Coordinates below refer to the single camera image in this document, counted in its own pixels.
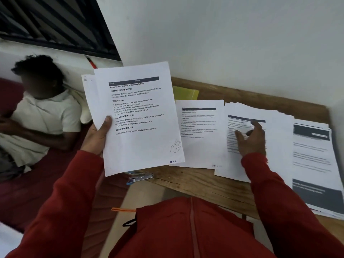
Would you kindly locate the person's right hand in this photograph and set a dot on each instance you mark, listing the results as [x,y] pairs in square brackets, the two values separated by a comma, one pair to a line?
[254,142]

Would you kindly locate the person's left hand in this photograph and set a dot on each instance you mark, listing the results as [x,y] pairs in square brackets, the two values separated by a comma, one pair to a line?
[94,139]

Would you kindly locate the stack of printed sheets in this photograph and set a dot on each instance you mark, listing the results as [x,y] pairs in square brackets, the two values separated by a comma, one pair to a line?
[139,118]

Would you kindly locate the yellow patterned plastic folder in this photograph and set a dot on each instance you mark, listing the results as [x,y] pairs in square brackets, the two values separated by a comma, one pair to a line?
[185,93]

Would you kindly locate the small pile of printed sheets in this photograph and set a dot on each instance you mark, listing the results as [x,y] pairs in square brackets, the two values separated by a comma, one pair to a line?
[330,214]

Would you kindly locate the person's right forearm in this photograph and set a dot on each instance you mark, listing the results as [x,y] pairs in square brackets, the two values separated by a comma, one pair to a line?
[295,212]

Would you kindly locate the person's left forearm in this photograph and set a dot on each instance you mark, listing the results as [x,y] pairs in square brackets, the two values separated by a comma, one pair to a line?
[59,212]

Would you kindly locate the person's red jacket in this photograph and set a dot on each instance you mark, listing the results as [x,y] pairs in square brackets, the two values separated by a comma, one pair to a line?
[193,231]

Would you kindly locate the white pillow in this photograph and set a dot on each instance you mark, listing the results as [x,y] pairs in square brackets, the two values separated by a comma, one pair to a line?
[84,110]

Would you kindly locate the blue and silver stapler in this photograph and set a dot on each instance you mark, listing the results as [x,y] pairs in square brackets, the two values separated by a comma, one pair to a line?
[139,178]

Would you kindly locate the red marker on sill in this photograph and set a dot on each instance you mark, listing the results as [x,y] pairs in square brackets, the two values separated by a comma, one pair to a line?
[92,63]

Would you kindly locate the maroon bed mattress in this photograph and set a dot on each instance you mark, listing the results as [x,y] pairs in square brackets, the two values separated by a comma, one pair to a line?
[35,196]

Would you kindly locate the dark louvred window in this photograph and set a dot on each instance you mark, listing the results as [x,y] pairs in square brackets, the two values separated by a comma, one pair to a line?
[53,21]

